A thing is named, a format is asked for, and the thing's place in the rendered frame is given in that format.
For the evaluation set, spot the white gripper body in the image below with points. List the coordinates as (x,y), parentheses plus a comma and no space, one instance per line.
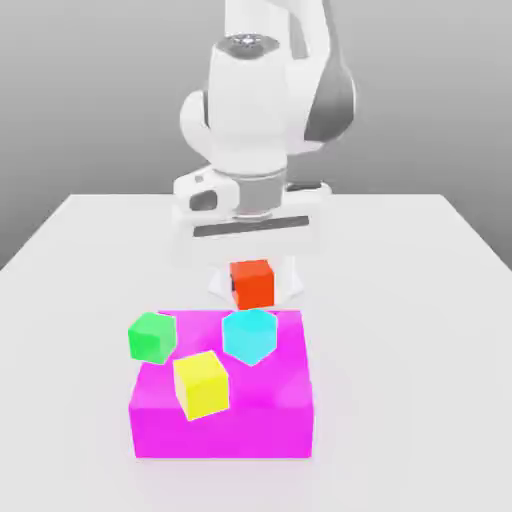
(256,246)

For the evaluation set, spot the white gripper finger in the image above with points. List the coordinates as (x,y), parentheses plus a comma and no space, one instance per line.
(220,286)
(286,282)

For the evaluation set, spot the small red cube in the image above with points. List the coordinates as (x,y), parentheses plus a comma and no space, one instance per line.
(254,284)

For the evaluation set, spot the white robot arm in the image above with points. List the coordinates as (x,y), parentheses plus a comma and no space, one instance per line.
(248,120)

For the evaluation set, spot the small cyan cube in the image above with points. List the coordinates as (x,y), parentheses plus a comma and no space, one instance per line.
(250,336)

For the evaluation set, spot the small green cube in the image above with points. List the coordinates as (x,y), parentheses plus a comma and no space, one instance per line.
(152,338)

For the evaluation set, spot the small yellow cube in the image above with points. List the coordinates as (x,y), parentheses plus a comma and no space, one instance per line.
(202,386)

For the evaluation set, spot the large magenta box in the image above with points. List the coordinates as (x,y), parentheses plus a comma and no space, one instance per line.
(240,428)

